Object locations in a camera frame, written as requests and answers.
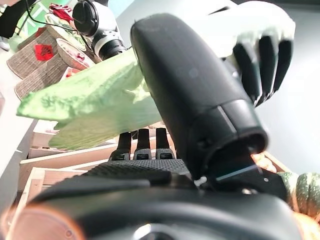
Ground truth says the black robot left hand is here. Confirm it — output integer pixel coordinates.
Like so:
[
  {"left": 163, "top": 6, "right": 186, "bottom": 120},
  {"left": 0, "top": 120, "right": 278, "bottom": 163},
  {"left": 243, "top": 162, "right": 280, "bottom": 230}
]
[{"left": 232, "top": 33, "right": 295, "bottom": 109}]

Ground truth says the green napa cabbage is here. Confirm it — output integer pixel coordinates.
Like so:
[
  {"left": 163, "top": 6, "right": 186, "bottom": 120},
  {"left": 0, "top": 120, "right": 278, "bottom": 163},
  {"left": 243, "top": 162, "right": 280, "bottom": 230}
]
[{"left": 16, "top": 0, "right": 297, "bottom": 151}]

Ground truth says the small orange pumpkin green stem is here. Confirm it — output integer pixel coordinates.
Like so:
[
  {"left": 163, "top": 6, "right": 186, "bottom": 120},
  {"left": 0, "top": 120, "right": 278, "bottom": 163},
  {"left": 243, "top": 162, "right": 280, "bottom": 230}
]
[{"left": 292, "top": 212, "right": 320, "bottom": 240}]

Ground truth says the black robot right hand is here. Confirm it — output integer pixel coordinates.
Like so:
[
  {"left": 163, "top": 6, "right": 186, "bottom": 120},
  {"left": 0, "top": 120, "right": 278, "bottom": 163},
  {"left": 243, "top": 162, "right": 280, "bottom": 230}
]
[{"left": 24, "top": 12, "right": 305, "bottom": 240}]

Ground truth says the red paper label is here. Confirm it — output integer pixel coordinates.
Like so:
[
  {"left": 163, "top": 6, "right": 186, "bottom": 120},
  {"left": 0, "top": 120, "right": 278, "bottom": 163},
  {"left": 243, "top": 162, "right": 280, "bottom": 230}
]
[{"left": 34, "top": 43, "right": 55, "bottom": 62}]

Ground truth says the grey woven basket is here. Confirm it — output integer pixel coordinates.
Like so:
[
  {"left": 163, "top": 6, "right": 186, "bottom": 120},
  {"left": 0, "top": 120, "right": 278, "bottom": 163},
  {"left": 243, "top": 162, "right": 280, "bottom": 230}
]
[
  {"left": 14, "top": 58, "right": 73, "bottom": 100},
  {"left": 6, "top": 28, "right": 60, "bottom": 78}
]

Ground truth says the wooden slatted crate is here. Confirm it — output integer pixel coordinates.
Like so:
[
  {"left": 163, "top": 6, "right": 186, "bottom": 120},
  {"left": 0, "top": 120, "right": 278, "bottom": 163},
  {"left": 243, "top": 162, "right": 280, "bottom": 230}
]
[{"left": 18, "top": 139, "right": 181, "bottom": 201}]

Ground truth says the round woven tray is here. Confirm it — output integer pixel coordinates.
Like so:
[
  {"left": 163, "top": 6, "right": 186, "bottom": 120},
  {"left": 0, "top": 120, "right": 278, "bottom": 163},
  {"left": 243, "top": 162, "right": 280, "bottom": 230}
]
[
  {"left": 44, "top": 12, "right": 87, "bottom": 52},
  {"left": 55, "top": 37, "right": 96, "bottom": 71}
]

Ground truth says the green striped pumpkin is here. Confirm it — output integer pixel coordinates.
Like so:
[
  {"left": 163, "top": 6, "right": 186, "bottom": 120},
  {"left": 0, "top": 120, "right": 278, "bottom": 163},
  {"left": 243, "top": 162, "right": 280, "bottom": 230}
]
[{"left": 277, "top": 171, "right": 320, "bottom": 222}]

